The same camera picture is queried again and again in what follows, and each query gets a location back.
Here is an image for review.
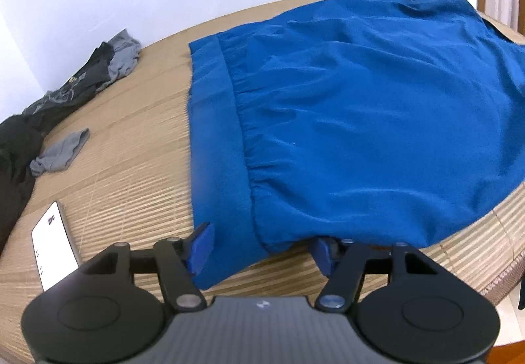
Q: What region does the grey t-shirt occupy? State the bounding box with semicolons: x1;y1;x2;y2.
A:
96;29;141;93

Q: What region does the blue jacket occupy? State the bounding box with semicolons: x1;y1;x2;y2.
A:
188;0;524;289

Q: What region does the black patterned shirt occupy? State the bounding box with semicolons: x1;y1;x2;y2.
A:
22;42;114;136

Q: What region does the white smartphone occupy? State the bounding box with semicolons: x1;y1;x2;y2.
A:
31;201;80;291

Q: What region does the small grey cloth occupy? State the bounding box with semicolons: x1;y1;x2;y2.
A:
29;128;90;177

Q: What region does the black garment pink trim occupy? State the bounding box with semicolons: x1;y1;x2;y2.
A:
1;115;44;250

